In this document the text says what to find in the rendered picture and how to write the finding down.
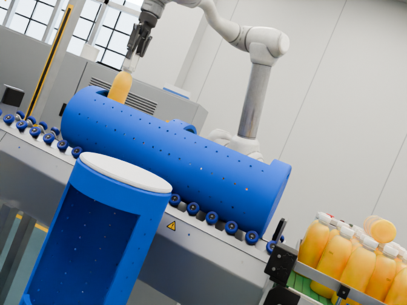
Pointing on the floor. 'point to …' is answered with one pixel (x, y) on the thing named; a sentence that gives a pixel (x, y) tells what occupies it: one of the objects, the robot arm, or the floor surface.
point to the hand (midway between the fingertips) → (131, 61)
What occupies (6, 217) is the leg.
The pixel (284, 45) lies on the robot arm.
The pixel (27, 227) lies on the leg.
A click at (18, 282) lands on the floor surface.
